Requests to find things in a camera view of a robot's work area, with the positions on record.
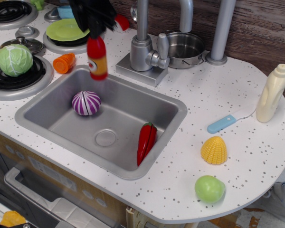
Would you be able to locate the green toy apple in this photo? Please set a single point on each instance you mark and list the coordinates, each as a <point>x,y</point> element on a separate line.
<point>209,189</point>

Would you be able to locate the green toy cabbage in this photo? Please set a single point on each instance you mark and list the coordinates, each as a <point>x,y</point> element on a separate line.
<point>15,60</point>

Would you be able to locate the purple striped toy onion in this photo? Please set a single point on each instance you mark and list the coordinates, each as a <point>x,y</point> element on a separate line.
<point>86,103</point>

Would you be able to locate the blue handled toy knife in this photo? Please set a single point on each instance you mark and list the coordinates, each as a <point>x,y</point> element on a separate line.
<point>230,119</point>

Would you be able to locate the red ketchup bottle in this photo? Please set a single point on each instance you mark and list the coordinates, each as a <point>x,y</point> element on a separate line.
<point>97,61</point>

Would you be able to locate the blue toy bowl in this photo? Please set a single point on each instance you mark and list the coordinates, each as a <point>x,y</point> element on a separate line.
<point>65,12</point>

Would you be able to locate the silver toy faucet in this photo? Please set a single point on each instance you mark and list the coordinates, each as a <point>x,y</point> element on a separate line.
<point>143,63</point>

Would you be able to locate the right stove burner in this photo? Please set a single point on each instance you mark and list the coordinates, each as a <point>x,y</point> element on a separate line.
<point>51,46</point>

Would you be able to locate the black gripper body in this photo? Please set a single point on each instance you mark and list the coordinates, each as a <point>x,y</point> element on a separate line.
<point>100,9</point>

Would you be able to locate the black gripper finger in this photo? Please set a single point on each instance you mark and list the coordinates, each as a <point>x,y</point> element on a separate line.
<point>82,20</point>
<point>96,27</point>

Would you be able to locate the grey stove knob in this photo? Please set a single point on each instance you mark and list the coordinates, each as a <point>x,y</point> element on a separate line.
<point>52,15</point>
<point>27,32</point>

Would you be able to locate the red toy chili pepper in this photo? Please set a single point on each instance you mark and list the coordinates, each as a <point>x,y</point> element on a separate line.
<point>147,137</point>

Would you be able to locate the grey support pole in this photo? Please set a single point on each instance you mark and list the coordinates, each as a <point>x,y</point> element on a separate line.
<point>217,55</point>

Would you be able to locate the back left stove burner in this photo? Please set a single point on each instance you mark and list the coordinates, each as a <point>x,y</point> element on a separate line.
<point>15,14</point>

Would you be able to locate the green toy plate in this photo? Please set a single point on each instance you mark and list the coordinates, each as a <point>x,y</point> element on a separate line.
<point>65,30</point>

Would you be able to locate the small steel pot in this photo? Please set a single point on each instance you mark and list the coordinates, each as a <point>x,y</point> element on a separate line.
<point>185,49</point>

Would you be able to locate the silver toy sink basin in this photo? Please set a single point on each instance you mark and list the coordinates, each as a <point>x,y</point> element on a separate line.
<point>110,137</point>

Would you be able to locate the front left stove burner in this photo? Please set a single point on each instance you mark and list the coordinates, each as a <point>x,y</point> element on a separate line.
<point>30,83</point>

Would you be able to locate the green toy vegetable top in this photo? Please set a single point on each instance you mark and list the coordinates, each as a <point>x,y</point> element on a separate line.
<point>39,4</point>

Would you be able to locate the grey stove knob back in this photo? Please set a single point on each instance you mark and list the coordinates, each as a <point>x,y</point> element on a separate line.
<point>52,15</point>

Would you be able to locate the steel pot lid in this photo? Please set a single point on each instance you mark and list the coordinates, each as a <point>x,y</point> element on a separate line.
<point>33,45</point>

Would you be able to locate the yellow toy corn piece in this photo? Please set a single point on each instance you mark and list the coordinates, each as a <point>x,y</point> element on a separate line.
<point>214,151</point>

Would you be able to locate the stove burner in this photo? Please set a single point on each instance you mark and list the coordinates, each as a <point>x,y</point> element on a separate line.
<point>51,46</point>
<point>15,14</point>
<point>30,83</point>

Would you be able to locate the orange toy carrot piece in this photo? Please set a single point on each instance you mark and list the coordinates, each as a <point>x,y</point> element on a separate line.
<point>64,63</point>

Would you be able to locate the cream plastic bottle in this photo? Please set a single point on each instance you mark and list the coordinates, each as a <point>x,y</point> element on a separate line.
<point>271,94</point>

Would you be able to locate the red white toy cheese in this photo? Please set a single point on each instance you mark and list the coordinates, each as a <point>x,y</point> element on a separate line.
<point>121,24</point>

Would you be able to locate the grey oven door handle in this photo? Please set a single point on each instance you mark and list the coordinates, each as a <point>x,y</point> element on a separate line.
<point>60,209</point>

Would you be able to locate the yellow object bottom left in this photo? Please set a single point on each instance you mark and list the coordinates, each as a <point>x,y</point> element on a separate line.
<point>12,218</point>

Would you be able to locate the grey stove knob centre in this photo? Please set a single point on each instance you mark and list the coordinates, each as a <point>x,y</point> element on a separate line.
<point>27,32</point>

